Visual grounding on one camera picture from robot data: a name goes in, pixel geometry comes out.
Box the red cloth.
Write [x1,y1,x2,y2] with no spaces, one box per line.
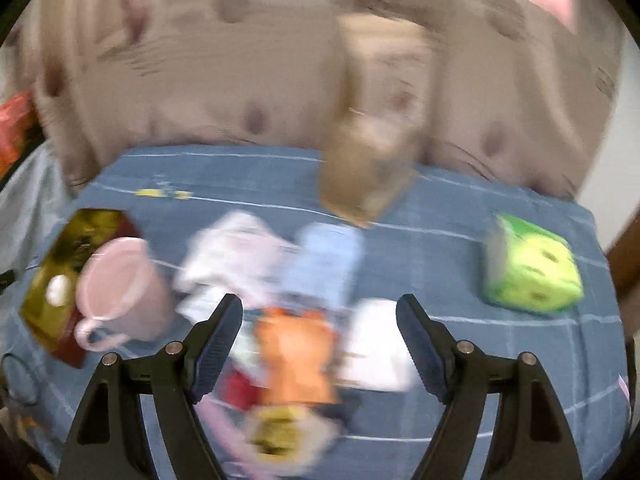
[221,367,262,412]

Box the red orange package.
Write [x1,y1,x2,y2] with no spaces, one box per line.
[0,92,39,177]

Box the brown wooden furniture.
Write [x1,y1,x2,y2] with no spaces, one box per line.
[602,230,640,342]

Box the orange packet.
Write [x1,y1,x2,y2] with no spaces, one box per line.
[254,307,342,407]

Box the beige leaf-print fabric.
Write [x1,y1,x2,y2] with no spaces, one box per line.
[10,0,627,202]

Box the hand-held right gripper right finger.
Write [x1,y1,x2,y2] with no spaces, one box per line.
[396,294,583,480]

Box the gold and red box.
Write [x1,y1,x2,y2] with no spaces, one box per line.
[19,208,144,369]

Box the light blue cloth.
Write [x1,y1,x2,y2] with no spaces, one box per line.
[280,222,366,311]

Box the blue plaid blanket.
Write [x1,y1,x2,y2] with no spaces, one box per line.
[0,145,632,480]

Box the pink cup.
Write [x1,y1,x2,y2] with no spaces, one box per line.
[74,237,177,354]

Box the kraft paper snack bag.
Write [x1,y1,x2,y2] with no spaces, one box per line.
[319,14,437,229]

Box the yellow soft item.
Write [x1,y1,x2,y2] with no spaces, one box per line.
[249,406,313,463]

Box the white and pink soft packet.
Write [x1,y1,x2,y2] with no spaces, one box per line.
[175,211,297,318]

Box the small yellow wrapper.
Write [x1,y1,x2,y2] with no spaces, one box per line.
[136,188,194,201]

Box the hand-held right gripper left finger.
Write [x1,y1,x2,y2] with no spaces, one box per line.
[59,293,244,480]

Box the green tissue pack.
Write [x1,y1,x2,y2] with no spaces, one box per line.
[481,212,585,317]

